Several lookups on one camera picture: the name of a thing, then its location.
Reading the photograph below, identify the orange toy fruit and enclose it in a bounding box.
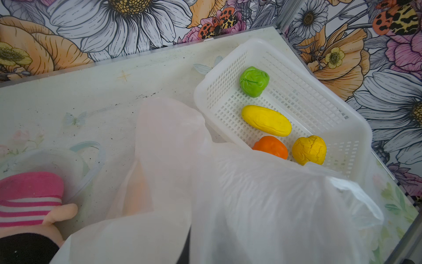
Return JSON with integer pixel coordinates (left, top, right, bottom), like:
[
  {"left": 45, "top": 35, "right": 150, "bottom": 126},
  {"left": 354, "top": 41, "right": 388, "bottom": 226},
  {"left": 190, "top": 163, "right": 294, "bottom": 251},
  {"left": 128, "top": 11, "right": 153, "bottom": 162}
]
[{"left": 252, "top": 136, "right": 289, "bottom": 160}]

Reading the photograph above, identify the yellow toy banana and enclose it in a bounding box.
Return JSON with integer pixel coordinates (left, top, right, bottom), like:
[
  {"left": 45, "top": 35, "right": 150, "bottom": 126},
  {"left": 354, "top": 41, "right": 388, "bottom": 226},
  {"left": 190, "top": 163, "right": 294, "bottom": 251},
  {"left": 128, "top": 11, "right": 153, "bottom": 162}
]
[{"left": 241, "top": 105, "right": 292, "bottom": 137}]

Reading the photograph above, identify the green toy fruit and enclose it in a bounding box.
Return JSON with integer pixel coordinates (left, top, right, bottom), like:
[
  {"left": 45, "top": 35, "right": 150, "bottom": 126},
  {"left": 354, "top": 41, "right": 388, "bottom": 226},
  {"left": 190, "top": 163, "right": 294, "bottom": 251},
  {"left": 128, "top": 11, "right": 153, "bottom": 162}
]
[{"left": 240, "top": 67, "right": 270, "bottom": 98}]

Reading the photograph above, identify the white plastic bag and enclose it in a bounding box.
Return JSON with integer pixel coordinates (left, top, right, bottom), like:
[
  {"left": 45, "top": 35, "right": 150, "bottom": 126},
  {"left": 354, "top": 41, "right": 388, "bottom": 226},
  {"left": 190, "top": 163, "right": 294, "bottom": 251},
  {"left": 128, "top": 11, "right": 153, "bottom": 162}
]
[{"left": 52, "top": 98, "right": 384, "bottom": 264}]

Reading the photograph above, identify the yellow toy fruit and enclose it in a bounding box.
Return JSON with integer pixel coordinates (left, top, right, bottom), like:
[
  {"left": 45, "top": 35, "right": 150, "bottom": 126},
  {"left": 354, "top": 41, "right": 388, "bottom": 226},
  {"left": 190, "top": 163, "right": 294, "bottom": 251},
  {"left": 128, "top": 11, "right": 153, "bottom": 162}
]
[{"left": 292, "top": 135, "right": 327, "bottom": 166}]

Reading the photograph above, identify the white perforated plastic basket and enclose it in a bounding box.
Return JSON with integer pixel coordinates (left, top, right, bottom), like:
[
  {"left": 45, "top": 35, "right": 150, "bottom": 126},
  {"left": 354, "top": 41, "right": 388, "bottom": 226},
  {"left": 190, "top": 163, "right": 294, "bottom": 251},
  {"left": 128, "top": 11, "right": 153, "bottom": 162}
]
[{"left": 194, "top": 38, "right": 372, "bottom": 184}]

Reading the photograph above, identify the plush doll pink striped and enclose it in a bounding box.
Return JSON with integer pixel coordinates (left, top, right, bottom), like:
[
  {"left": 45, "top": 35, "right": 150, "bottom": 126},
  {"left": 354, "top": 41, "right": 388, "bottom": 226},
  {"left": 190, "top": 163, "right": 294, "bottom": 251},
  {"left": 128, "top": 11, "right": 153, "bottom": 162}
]
[{"left": 1, "top": 172, "right": 78, "bottom": 264}]

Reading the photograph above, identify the aluminium corner post right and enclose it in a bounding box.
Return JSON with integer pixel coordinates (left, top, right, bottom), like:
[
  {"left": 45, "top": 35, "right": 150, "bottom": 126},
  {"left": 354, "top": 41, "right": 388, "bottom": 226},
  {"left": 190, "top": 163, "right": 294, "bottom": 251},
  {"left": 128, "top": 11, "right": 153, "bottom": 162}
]
[{"left": 275, "top": 0, "right": 306, "bottom": 31}]

